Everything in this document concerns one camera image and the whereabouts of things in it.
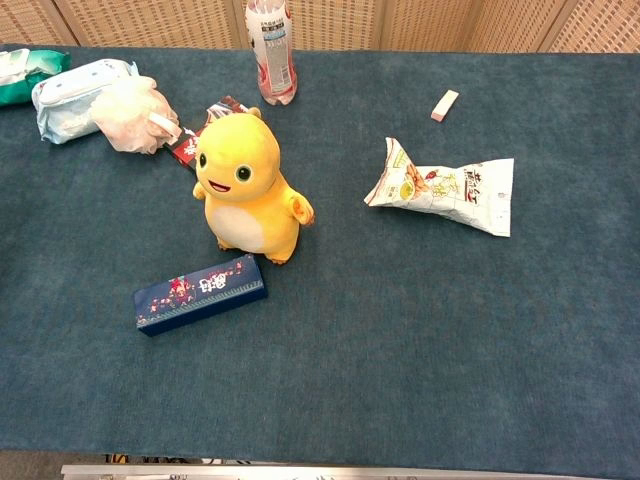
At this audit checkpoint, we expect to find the yellow plush duck toy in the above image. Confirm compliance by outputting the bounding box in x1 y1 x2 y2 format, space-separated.
192 106 316 266

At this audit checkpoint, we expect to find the blue felt table cloth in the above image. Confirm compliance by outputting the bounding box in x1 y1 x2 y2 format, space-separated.
0 43 640 480

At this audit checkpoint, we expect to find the long dark blue box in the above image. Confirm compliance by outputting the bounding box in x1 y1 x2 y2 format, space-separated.
132 253 266 337

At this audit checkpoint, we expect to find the white snack bag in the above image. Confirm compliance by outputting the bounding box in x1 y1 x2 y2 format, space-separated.
363 136 516 238

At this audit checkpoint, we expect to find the black red printed box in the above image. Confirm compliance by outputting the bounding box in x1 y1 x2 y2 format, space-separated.
165 95 250 172

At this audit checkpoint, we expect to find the small pink eraser block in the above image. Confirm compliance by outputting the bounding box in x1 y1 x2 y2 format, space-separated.
430 89 460 123

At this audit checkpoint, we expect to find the pink drink plastic bottle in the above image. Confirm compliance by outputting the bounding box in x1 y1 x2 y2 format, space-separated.
244 0 298 106

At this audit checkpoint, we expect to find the pink mesh bath sponge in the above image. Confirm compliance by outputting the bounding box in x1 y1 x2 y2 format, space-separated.
89 75 182 155

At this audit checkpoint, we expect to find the woven rattan folding screen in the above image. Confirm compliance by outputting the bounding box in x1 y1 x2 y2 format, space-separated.
0 0 640 54

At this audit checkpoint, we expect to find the light blue wet wipes pack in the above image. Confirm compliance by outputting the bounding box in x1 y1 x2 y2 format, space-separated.
31 58 139 146

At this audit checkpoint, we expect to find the green white tissue pack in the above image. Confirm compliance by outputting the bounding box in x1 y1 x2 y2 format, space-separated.
0 48 72 107

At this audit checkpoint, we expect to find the silver aluminium frame rail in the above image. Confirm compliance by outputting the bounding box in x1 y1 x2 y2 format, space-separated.
60 463 502 480

